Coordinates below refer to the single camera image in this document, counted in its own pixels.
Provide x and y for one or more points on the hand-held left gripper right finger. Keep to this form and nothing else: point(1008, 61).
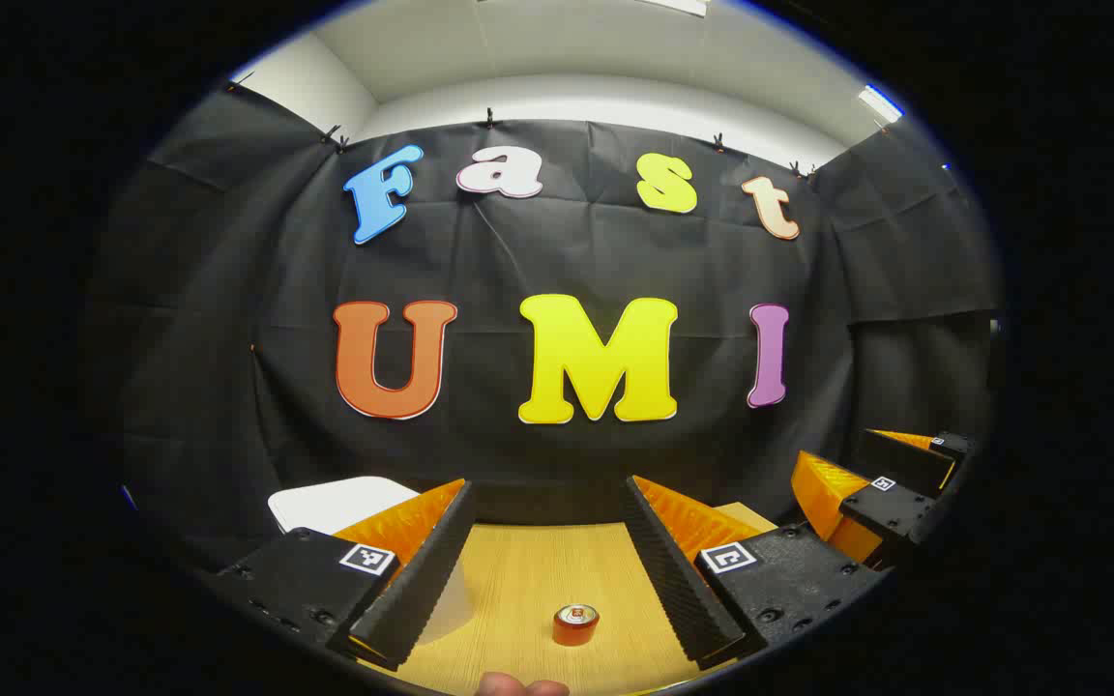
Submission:
point(678, 590)

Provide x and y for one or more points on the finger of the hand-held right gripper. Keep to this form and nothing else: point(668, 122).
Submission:
point(891, 507)
point(905, 464)

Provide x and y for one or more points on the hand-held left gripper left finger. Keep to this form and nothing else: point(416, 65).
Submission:
point(426, 580)

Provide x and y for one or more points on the red pop can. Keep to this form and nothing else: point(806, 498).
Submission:
point(574, 630)

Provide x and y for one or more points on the white desktop garbage bin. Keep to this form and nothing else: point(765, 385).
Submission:
point(335, 503)

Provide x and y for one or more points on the wooden desktop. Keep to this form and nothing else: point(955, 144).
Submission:
point(528, 580)

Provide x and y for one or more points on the black backdrop cloth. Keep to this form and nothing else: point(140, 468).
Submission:
point(518, 251)

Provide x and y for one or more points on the ceiling light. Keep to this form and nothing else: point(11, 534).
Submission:
point(881, 101)
point(678, 5)

